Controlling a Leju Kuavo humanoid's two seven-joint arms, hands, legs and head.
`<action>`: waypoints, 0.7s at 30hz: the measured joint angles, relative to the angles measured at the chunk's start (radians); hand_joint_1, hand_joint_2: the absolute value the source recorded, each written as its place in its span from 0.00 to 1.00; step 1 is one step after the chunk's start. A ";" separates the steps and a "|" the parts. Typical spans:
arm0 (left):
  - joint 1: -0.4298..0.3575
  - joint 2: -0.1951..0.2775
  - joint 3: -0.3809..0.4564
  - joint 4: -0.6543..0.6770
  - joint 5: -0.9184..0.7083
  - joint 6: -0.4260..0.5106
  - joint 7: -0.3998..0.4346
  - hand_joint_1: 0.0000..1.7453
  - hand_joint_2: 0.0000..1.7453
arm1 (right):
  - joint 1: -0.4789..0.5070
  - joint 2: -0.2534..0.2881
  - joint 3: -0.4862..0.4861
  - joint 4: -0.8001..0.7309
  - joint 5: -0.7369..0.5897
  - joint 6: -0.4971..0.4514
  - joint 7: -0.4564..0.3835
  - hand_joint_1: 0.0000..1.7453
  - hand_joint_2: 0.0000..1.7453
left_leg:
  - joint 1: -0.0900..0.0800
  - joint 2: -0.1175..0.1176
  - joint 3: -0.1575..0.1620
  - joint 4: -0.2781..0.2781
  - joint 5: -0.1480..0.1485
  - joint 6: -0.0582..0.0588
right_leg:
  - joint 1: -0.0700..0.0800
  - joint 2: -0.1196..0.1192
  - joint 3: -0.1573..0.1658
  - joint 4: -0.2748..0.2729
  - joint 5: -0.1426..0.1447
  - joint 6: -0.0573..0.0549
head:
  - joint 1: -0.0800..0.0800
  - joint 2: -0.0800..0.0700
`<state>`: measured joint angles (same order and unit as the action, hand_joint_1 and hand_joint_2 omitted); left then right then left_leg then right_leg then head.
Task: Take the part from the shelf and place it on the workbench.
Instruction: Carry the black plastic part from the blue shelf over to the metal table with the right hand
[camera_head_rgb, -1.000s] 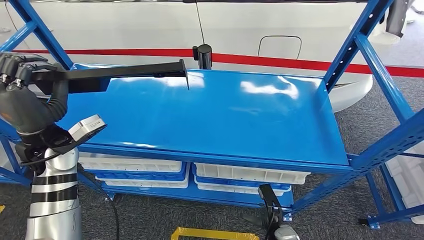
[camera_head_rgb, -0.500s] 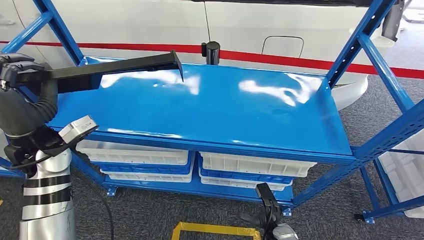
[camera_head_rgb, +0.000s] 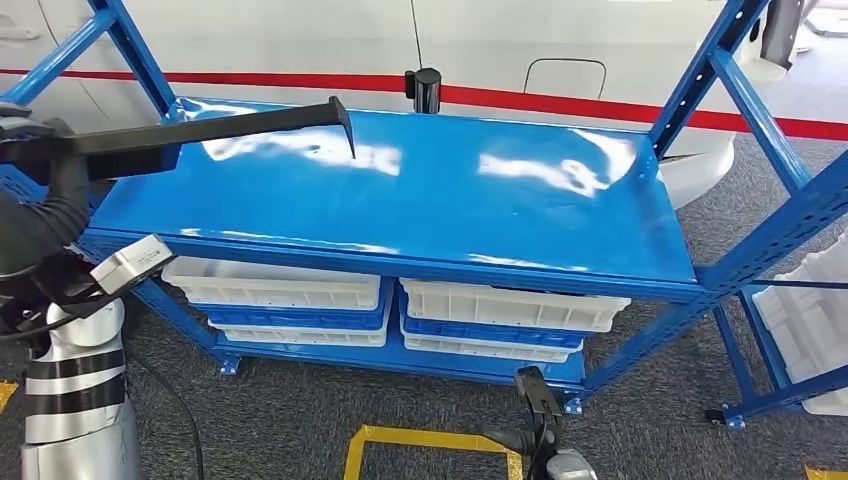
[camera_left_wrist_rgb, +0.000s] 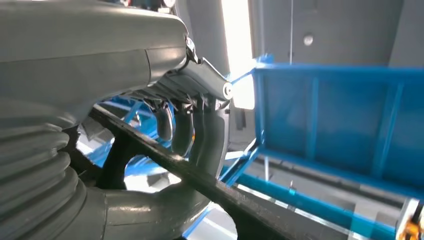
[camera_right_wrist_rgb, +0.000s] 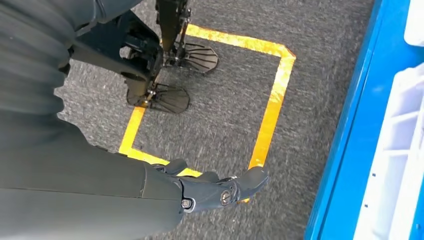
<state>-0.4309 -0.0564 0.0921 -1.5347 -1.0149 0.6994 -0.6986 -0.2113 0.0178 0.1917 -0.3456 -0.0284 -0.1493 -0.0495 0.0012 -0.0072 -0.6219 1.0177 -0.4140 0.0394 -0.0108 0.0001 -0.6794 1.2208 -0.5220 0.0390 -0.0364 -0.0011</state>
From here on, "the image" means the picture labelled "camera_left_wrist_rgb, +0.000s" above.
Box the orange cable clip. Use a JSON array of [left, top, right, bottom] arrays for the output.
[[398, 218, 424, 240]]

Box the long bright ceiling light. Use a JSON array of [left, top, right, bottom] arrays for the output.
[[220, 0, 257, 111]]

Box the blue metal shelf rack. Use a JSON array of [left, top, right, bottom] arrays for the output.
[[82, 54, 424, 240]]

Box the white aluminium frame post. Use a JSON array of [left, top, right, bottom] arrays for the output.
[[395, 198, 424, 240]]

